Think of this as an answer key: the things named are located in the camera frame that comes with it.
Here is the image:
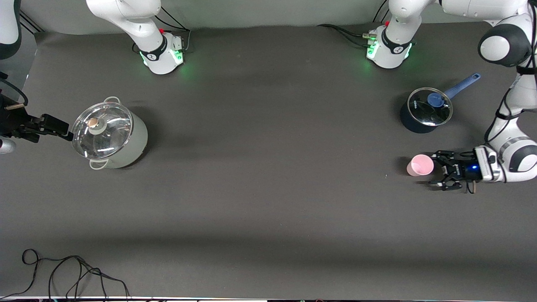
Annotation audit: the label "pink plastic cup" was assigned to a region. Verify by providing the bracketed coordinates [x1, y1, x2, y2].
[406, 154, 435, 177]

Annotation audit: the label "dark blue saucepan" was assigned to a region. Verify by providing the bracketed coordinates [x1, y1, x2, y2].
[400, 73, 482, 134]

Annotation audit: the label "glass lid with wooden knob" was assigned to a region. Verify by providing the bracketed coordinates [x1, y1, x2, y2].
[71, 102, 134, 160]

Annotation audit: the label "glass lid with blue knob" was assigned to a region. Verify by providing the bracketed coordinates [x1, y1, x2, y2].
[407, 87, 454, 126]

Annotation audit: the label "pale grey stock pot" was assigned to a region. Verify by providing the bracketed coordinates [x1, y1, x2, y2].
[71, 96, 149, 170]

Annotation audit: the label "thin black loose cable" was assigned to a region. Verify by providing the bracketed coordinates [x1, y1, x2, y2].
[0, 249, 130, 300]

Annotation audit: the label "black right arm base cables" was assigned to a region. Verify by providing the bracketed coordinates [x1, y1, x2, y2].
[151, 6, 192, 54]

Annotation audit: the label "black arm base cables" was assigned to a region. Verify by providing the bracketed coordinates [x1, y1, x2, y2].
[151, 6, 192, 54]
[317, 0, 388, 49]

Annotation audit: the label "black left arm base cables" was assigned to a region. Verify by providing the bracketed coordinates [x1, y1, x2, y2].
[317, 0, 388, 49]

